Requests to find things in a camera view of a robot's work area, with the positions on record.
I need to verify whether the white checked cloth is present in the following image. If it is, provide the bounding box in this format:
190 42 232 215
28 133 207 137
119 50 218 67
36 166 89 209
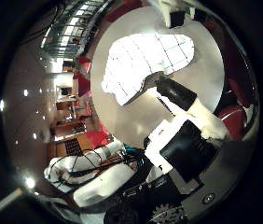
101 32 196 106

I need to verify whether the red chair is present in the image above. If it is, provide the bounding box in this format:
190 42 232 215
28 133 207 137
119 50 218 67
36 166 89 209
228 77 255 108
216 105 248 142

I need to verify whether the red floor mat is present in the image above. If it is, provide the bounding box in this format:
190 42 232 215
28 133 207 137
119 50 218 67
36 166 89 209
85 129 111 148

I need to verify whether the black grid floor panel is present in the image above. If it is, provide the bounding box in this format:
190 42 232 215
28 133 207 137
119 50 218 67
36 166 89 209
64 138 85 157

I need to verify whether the black cable bundle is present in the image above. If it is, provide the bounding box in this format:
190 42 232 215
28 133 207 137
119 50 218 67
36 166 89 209
48 146 146 188

